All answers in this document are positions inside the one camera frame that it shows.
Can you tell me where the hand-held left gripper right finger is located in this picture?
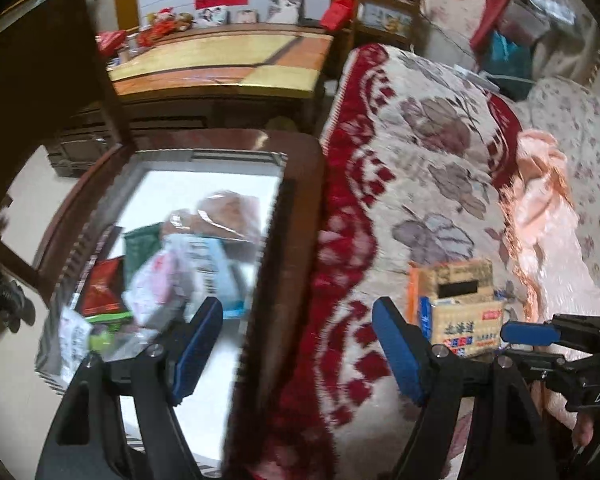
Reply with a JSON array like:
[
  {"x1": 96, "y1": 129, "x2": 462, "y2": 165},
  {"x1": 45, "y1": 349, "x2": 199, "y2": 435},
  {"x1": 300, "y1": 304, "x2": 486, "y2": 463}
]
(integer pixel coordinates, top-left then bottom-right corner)
[{"x1": 371, "y1": 296, "x2": 548, "y2": 480}]

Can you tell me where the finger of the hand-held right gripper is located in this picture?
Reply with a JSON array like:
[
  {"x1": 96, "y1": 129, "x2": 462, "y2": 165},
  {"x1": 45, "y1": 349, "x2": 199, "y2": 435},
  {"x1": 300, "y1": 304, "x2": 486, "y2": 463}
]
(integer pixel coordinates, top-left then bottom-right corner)
[
  {"x1": 510, "y1": 352, "x2": 577, "y2": 386},
  {"x1": 500, "y1": 321, "x2": 563, "y2": 347}
]

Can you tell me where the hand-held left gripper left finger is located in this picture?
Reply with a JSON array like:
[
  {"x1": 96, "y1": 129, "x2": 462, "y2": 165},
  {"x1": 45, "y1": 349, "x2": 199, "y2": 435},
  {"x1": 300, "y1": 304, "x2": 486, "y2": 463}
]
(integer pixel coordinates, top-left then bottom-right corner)
[{"x1": 35, "y1": 296, "x2": 225, "y2": 480}]

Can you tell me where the yellow cardboard tissue box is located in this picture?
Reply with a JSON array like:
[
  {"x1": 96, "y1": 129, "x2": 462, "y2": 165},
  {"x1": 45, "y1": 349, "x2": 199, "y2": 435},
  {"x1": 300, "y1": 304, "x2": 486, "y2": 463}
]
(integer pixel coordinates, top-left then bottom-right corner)
[{"x1": 407, "y1": 259, "x2": 507, "y2": 358}]

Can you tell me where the chevron patterned storage box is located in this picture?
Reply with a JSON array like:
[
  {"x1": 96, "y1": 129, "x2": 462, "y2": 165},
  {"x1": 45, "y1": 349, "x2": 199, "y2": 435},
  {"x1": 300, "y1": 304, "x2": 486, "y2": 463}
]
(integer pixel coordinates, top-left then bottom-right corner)
[{"x1": 35, "y1": 147, "x2": 296, "y2": 480}]

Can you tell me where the person's right hand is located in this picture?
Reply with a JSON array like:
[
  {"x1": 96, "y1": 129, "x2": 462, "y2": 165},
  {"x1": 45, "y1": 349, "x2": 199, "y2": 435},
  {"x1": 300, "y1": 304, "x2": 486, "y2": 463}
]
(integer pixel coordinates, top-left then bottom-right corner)
[{"x1": 571, "y1": 407, "x2": 600, "y2": 448}]

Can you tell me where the white blue snack packet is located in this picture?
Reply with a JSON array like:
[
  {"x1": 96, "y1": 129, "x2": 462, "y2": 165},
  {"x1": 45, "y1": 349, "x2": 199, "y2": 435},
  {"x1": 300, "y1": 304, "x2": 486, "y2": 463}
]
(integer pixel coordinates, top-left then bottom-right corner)
[{"x1": 172, "y1": 235, "x2": 248, "y2": 318}]

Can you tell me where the pink fringed satin cloth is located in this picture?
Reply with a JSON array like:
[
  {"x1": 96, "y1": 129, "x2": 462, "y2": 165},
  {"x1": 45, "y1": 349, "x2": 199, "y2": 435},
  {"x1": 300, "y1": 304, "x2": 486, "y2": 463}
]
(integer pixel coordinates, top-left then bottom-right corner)
[{"x1": 500, "y1": 129, "x2": 600, "y2": 461}]

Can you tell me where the red snack packet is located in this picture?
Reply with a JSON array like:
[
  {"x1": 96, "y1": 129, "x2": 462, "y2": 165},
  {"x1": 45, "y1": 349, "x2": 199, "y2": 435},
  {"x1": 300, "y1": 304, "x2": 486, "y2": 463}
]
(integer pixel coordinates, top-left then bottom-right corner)
[{"x1": 75, "y1": 255, "x2": 133, "y2": 318}]

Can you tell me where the dark green snack packet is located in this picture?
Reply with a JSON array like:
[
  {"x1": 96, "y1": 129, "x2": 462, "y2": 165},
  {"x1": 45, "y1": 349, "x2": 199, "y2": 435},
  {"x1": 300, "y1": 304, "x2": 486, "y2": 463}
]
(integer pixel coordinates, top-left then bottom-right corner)
[{"x1": 124, "y1": 222, "x2": 168, "y2": 281}]

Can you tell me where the silver snack packet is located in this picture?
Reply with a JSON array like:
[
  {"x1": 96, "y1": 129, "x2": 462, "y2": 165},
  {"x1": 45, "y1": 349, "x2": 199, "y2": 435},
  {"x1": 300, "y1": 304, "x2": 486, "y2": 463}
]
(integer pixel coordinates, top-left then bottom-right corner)
[{"x1": 35, "y1": 307, "x2": 93, "y2": 386}]

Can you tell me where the red cream floral fleece blanket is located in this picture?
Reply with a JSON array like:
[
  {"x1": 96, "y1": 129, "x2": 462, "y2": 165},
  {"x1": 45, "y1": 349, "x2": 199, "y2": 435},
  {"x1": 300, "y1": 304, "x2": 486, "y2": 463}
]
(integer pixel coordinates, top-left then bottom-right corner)
[{"x1": 225, "y1": 42, "x2": 546, "y2": 480}]

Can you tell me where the floral print bed sheet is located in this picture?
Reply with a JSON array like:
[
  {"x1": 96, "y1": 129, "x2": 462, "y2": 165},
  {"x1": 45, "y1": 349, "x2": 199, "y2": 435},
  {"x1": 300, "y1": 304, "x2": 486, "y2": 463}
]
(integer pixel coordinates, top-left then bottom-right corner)
[{"x1": 517, "y1": 76, "x2": 600, "y2": 311}]

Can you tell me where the teal plastic bag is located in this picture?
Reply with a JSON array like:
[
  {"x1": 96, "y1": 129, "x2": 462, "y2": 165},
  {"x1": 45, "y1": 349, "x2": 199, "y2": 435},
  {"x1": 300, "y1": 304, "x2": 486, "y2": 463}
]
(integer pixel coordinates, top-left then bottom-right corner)
[{"x1": 482, "y1": 30, "x2": 533, "y2": 96}]

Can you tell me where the cream fringed fabric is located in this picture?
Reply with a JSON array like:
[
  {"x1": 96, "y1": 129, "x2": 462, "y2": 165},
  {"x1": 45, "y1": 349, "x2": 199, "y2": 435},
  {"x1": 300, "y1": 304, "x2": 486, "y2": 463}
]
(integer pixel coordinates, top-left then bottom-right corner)
[{"x1": 535, "y1": 15, "x2": 600, "y2": 91}]

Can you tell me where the wooden glass-top cabinet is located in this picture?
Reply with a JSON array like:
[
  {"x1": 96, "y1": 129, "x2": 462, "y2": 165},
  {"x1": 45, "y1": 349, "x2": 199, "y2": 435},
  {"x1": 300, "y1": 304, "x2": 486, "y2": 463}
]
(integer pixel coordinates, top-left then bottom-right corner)
[{"x1": 47, "y1": 25, "x2": 336, "y2": 176}]

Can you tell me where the red gift box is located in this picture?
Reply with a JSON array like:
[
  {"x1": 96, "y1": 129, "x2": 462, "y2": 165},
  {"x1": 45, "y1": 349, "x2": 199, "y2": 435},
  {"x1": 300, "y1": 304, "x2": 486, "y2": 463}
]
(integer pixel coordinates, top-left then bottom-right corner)
[{"x1": 96, "y1": 31, "x2": 127, "y2": 56}]

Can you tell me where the red plush toy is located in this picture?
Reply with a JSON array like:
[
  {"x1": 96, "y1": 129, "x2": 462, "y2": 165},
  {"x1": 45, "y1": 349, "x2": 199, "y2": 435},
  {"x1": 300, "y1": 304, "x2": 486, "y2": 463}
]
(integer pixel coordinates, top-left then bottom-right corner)
[{"x1": 147, "y1": 7, "x2": 178, "y2": 36}]

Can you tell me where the red hanging cloth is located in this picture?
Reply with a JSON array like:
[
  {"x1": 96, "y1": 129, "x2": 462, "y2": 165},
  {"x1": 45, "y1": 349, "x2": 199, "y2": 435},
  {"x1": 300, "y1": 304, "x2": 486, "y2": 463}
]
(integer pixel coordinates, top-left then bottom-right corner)
[{"x1": 470, "y1": 0, "x2": 518, "y2": 53}]

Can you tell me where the framed painting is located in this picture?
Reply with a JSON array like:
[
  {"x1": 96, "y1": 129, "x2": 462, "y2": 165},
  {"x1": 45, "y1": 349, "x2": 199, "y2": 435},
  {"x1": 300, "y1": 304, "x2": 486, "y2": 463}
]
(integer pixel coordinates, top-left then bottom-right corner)
[{"x1": 357, "y1": 1, "x2": 413, "y2": 36}]

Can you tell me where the red paper bag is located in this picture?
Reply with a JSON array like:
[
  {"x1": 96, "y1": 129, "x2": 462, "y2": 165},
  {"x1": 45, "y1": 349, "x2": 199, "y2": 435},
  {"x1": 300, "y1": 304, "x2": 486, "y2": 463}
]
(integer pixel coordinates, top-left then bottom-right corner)
[{"x1": 320, "y1": 0, "x2": 356, "y2": 31}]

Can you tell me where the large photo frame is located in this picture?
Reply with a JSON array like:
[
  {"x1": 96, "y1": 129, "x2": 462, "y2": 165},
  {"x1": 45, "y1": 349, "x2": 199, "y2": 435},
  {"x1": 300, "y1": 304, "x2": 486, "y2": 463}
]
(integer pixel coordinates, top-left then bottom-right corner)
[{"x1": 267, "y1": 0, "x2": 303, "y2": 25}]

